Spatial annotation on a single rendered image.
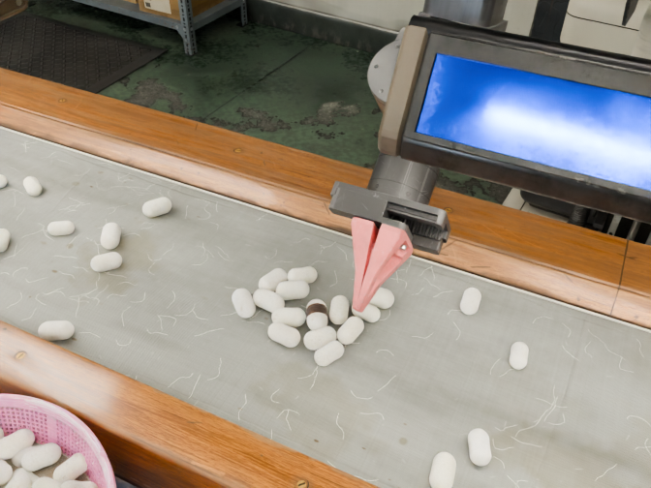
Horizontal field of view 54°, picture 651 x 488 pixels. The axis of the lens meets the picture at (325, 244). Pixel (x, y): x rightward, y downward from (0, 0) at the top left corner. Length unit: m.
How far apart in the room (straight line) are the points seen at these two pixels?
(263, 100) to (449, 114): 2.26
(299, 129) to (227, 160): 1.55
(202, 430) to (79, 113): 0.60
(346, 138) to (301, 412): 1.83
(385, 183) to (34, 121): 0.64
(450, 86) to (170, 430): 0.38
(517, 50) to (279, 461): 0.37
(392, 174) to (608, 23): 0.92
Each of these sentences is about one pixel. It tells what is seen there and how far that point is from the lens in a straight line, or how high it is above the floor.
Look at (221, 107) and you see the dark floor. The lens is 2.59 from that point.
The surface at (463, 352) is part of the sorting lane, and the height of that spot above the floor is 0.74.
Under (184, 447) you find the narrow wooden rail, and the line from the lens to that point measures 0.58.
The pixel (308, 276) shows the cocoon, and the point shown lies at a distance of 0.72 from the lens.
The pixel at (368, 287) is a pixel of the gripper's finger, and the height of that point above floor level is 0.87.
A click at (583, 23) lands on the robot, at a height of 0.76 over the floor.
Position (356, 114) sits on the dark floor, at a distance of 2.53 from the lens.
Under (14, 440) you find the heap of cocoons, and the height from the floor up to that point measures 0.74.
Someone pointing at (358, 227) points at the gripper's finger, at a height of 0.91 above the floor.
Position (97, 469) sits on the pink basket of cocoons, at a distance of 0.61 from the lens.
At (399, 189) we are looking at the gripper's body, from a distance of 0.56.
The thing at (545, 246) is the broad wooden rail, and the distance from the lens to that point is 0.79.
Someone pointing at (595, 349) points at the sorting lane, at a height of 0.74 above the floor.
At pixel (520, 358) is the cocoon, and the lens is 0.67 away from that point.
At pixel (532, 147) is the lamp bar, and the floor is 1.07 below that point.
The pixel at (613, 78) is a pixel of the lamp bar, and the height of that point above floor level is 1.10.
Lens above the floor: 1.26
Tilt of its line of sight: 41 degrees down
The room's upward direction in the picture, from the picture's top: 1 degrees clockwise
